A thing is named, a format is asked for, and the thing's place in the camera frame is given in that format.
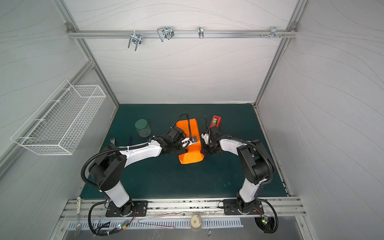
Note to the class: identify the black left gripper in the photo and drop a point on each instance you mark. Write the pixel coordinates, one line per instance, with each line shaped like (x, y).
(182, 144)

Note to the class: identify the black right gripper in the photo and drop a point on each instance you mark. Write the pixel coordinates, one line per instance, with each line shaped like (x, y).
(208, 142)

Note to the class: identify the orange wrapping paper sheet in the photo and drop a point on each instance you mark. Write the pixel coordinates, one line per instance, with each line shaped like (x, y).
(194, 154)

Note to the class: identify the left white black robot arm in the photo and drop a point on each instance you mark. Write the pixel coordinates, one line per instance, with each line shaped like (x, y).
(104, 170)

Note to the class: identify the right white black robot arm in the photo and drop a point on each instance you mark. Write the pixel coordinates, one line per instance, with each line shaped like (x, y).
(254, 158)

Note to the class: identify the red tape dispenser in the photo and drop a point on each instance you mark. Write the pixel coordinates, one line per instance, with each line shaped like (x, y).
(216, 121)

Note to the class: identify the blue serrated knife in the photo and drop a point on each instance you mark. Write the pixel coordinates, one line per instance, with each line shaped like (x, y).
(130, 141)

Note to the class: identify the white slotted vent strip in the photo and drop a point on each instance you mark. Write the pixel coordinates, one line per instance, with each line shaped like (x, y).
(207, 223)

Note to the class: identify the white power strip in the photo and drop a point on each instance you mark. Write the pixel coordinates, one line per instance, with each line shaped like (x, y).
(78, 205)

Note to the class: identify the left metal u-bolt clamp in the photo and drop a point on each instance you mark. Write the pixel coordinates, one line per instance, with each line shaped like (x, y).
(135, 40)

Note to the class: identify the metal u-bolt clamp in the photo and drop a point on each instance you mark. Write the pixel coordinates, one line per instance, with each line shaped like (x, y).
(135, 40)
(165, 32)

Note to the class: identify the middle metal u-bolt clamp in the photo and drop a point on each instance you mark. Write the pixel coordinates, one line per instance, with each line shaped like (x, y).
(165, 32)

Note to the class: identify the fork hanging at front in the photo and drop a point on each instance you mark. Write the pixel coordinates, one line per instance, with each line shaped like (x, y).
(78, 226)

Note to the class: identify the right metal bolt clamp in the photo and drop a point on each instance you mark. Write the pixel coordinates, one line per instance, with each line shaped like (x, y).
(274, 33)

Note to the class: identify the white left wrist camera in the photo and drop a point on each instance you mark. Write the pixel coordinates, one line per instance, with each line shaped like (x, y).
(190, 141)

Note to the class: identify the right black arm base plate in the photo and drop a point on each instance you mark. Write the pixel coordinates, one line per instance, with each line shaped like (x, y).
(231, 207)

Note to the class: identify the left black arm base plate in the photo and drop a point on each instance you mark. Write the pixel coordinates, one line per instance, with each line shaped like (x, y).
(141, 208)

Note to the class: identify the white wire basket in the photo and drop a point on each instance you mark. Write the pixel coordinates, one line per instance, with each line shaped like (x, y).
(58, 125)

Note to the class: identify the small metal bracket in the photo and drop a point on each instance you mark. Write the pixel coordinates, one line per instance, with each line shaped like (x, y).
(201, 32)

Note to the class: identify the aluminium crossbar rail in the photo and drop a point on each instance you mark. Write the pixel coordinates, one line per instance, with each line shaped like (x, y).
(179, 34)

